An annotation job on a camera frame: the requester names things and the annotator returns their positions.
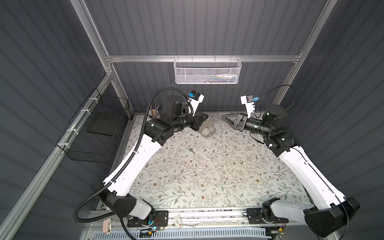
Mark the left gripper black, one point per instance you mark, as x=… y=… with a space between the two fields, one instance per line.
x=197 y=119

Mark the key with green cap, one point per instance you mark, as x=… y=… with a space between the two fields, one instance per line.
x=189 y=151

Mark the small white tag device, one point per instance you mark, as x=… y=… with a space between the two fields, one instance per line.
x=177 y=222

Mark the black wire basket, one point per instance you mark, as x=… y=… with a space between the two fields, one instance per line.
x=98 y=132

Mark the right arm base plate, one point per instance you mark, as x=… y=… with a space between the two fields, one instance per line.
x=262 y=216

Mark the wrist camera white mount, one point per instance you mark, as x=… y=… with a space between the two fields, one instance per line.
x=249 y=102
x=195 y=98

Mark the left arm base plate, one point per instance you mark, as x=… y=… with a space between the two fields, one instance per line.
x=156 y=219

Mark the silver metal key holder plate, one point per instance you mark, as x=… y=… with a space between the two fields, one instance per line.
x=207 y=129

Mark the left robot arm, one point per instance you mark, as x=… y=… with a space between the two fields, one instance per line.
x=175 y=117

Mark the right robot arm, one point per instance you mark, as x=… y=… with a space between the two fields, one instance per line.
x=329 y=209

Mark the white wire mesh basket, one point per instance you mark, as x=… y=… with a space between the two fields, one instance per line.
x=212 y=71

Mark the pens in mug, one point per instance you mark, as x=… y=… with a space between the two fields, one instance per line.
x=155 y=106

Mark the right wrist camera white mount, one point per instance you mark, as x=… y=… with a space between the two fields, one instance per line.
x=249 y=102

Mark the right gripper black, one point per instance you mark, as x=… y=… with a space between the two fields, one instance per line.
x=241 y=120

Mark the white mug pen holder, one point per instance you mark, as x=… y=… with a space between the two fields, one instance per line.
x=153 y=113

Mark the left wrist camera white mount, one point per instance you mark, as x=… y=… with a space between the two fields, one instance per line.
x=195 y=98

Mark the pink white small device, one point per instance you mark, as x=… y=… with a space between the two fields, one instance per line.
x=107 y=226

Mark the white ribbed cable duct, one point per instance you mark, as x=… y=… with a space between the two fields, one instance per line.
x=203 y=234

